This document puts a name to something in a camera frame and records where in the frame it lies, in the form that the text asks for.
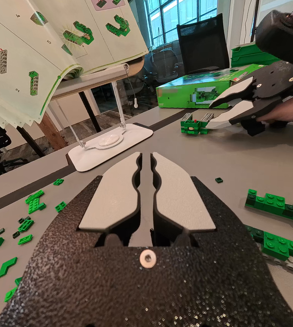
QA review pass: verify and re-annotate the building instruction booklet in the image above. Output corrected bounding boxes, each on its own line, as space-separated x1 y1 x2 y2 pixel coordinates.
0 0 149 129

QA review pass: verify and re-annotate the green L-shaped flat tile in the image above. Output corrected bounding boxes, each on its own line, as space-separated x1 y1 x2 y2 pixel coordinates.
0 256 18 278

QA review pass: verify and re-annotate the white board panel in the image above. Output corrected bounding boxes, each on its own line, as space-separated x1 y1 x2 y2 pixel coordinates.
260 0 293 25

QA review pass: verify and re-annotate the black mesh office chair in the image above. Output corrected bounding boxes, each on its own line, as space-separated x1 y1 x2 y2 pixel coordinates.
176 13 230 76

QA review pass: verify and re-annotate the white book stand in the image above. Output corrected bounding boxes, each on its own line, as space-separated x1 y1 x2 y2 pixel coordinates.
51 49 154 172

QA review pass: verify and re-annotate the black stand pole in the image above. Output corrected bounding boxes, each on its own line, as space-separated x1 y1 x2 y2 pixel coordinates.
250 0 260 42

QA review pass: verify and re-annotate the large green brick ring assembly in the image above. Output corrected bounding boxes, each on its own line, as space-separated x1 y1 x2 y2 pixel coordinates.
245 189 293 274

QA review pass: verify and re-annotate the green plastic tray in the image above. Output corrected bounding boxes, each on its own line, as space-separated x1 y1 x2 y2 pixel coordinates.
230 43 283 68

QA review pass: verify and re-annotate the medium green studded plate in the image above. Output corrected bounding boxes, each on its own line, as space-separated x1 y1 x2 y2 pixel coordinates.
28 198 47 215

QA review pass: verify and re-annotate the black tape strip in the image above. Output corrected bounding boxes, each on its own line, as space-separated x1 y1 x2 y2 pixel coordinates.
0 107 189 218

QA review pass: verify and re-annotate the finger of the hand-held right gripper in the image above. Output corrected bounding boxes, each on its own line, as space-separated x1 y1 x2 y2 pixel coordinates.
205 100 256 130
209 76 255 109

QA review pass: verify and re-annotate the small green grey brick assembly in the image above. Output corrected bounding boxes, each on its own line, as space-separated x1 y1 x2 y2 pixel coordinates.
180 112 216 135

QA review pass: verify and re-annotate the wooden post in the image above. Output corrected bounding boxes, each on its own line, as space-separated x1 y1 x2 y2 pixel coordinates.
37 112 68 152

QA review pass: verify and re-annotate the thin cord with white toggle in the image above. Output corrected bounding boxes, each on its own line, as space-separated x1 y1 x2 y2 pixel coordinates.
124 64 139 109

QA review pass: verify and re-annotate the long green holed plate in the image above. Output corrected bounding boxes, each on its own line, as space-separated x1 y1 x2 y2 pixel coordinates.
25 190 45 204

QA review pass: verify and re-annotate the green toy set box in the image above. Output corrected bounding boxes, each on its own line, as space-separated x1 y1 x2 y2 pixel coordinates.
156 63 273 109

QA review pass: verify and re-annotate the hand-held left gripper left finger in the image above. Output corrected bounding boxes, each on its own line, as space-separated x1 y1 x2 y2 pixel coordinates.
78 152 143 247

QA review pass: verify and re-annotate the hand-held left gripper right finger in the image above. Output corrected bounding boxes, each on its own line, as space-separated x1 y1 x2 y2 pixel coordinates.
150 152 217 247

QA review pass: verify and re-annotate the grey desk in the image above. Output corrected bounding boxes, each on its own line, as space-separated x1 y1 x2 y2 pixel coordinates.
0 103 293 327

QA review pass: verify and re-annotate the green square jumper plate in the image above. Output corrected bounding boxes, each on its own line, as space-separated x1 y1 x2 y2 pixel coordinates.
18 219 34 232

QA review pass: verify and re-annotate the large paned window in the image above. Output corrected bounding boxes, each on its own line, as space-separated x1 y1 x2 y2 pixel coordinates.
146 0 218 46

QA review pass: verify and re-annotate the wooden desk with black legs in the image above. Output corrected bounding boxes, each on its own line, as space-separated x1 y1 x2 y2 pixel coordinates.
16 91 102 157

